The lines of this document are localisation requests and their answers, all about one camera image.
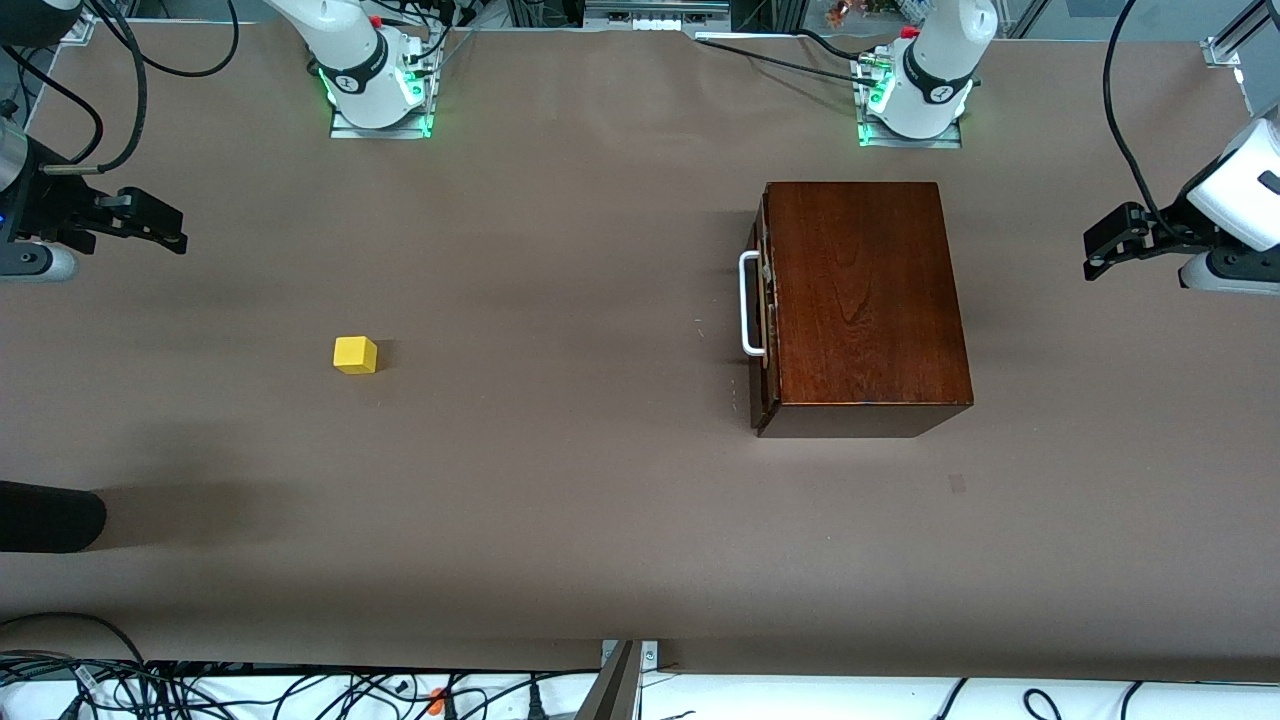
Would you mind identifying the yellow block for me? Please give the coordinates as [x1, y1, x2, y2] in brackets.
[333, 336, 380, 376]

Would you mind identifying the wooden drawer with white handle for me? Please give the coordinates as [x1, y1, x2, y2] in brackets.
[738, 222, 779, 431]

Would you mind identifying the dark brown wooden cabinet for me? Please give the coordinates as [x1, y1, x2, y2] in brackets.
[757, 181, 975, 439]

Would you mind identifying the black cylinder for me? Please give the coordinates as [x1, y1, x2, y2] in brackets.
[0, 480, 108, 554]

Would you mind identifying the white power strip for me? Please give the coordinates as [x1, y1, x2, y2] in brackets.
[585, 0, 731, 31]

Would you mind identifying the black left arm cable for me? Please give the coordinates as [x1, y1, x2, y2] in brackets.
[1103, 0, 1188, 238]

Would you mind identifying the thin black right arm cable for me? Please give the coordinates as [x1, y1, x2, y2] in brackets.
[5, 45, 106, 166]

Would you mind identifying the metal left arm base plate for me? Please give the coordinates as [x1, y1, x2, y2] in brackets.
[858, 118, 963, 149]

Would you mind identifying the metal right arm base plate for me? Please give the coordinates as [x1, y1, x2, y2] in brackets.
[330, 98, 436, 139]

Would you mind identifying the short black table cable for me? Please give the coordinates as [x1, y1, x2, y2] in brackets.
[795, 28, 881, 63]

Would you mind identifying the long black table cable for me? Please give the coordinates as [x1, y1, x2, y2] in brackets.
[695, 35, 881, 89]

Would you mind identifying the black arched cable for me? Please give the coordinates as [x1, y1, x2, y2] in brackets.
[0, 612, 151, 669]

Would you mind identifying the silver metal bracket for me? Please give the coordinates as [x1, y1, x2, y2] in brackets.
[600, 640, 661, 673]

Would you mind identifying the dark grey post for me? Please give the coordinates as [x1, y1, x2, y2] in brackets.
[575, 640, 643, 720]

